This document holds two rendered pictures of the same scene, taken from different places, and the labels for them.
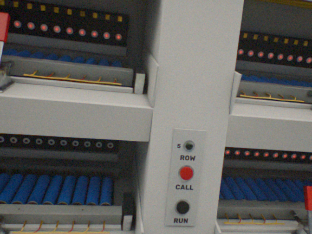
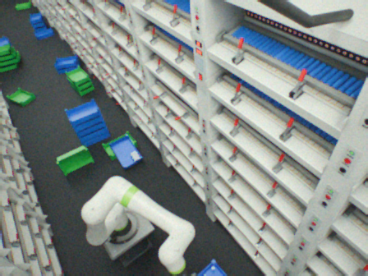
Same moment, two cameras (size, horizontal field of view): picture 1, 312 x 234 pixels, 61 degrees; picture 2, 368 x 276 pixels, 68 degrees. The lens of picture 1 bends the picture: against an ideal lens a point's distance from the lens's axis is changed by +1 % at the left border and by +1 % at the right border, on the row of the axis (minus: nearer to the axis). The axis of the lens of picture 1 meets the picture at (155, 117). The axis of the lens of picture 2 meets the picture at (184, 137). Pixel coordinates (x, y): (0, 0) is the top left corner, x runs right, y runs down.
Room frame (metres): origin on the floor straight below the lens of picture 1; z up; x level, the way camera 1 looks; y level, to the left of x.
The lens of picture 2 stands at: (-0.14, -1.00, 2.09)
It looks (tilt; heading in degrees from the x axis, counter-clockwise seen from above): 46 degrees down; 71
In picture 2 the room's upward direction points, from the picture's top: 8 degrees counter-clockwise
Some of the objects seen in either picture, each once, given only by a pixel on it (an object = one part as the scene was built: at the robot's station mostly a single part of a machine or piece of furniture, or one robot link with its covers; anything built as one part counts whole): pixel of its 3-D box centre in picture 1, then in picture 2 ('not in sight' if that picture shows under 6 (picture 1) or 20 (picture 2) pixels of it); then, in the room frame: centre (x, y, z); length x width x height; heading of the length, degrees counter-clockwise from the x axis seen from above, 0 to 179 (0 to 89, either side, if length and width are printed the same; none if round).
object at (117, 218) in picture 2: not in sight; (114, 217); (-0.34, 0.04, 0.46); 0.16 x 0.13 x 0.19; 34
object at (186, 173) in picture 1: (185, 172); not in sight; (0.31, -0.04, 1.06); 0.02 x 0.01 x 0.02; 99
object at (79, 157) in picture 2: not in sight; (75, 160); (-0.58, 1.05, 0.10); 0.30 x 0.08 x 0.20; 7
